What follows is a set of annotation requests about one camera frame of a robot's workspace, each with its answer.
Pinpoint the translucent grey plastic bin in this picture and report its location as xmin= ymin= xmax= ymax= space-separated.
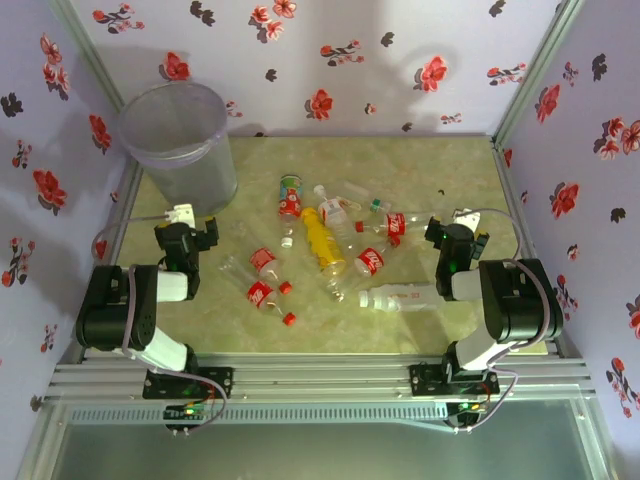
xmin=118 ymin=82 xmax=239 ymax=219

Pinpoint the white-capped clear water bottle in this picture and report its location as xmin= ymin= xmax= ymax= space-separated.
xmin=356 ymin=281 xmax=453 ymax=315

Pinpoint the green and red label bottle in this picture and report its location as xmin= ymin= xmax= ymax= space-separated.
xmin=277 ymin=173 xmax=305 ymax=250

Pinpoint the clear bottle red-white label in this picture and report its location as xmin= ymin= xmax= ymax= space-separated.
xmin=313 ymin=183 xmax=364 ymax=254

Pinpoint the yellow plastic bottle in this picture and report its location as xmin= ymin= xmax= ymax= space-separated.
xmin=298 ymin=206 xmax=348 ymax=278

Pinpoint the grey metal lower panel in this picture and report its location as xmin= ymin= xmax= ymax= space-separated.
xmin=14 ymin=399 xmax=611 ymax=480

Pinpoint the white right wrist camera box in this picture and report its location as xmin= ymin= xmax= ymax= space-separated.
xmin=452 ymin=207 xmax=484 ymax=232

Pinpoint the grey right arm cable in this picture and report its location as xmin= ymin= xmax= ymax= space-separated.
xmin=452 ymin=207 xmax=559 ymax=434

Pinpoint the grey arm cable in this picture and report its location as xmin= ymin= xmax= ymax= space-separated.
xmin=94 ymin=212 xmax=229 ymax=434
xmin=452 ymin=207 xmax=559 ymax=434

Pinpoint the aluminium side rail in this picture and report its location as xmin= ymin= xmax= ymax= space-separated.
xmin=491 ymin=139 xmax=569 ymax=359
xmin=57 ymin=164 xmax=144 ymax=362

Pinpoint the grey left arm cable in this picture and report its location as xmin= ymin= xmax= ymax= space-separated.
xmin=94 ymin=212 xmax=229 ymax=434

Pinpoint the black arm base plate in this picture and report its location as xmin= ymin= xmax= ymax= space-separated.
xmin=142 ymin=366 xmax=235 ymax=401
xmin=408 ymin=363 xmax=501 ymax=400

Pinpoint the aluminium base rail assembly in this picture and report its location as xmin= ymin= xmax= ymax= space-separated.
xmin=44 ymin=351 xmax=599 ymax=406

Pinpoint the aluminium frame post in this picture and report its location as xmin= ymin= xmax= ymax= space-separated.
xmin=49 ymin=0 xmax=129 ymax=114
xmin=491 ymin=0 xmax=587 ymax=151

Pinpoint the grey slotted cable duct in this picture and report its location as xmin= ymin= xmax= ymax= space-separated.
xmin=66 ymin=403 xmax=451 ymax=425

